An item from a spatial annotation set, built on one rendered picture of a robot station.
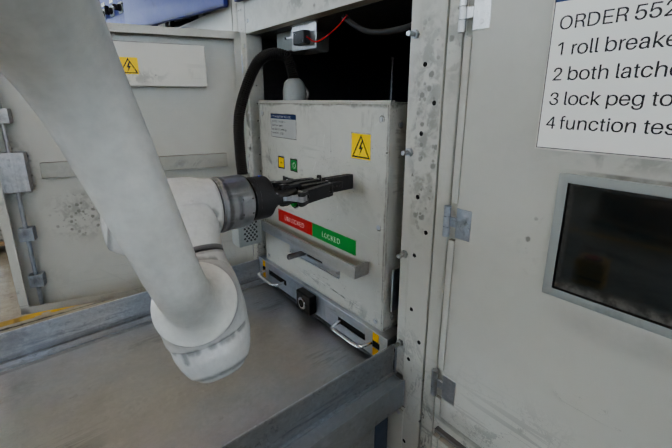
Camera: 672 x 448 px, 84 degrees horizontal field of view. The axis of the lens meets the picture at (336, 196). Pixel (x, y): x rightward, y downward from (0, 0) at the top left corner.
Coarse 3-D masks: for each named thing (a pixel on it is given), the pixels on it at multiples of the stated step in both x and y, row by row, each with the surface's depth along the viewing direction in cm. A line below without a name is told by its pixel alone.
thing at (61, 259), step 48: (144, 48) 97; (192, 48) 101; (240, 48) 106; (0, 96) 90; (144, 96) 102; (192, 96) 106; (0, 144) 92; (48, 144) 96; (192, 144) 109; (0, 192) 92; (48, 192) 98; (48, 240) 100; (96, 240) 105; (48, 288) 103; (96, 288) 108; (144, 288) 110
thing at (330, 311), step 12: (276, 264) 110; (276, 276) 109; (288, 276) 103; (288, 288) 104; (312, 288) 96; (324, 300) 91; (324, 312) 92; (336, 312) 88; (348, 312) 85; (348, 324) 85; (360, 324) 81; (348, 336) 86; (360, 336) 82; (384, 336) 77; (396, 336) 77; (384, 348) 77
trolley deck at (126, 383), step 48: (144, 336) 89; (288, 336) 89; (336, 336) 89; (0, 384) 74; (48, 384) 74; (96, 384) 74; (144, 384) 74; (192, 384) 74; (240, 384) 74; (288, 384) 74; (384, 384) 74; (0, 432) 64; (48, 432) 64; (96, 432) 64; (144, 432) 64; (192, 432) 64; (240, 432) 64; (336, 432) 64
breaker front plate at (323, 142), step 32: (320, 128) 83; (352, 128) 75; (384, 128) 69; (288, 160) 96; (320, 160) 85; (352, 160) 77; (384, 160) 70; (352, 192) 78; (384, 192) 71; (320, 224) 89; (352, 224) 80; (384, 224) 73; (352, 256) 82; (320, 288) 94; (352, 288) 84
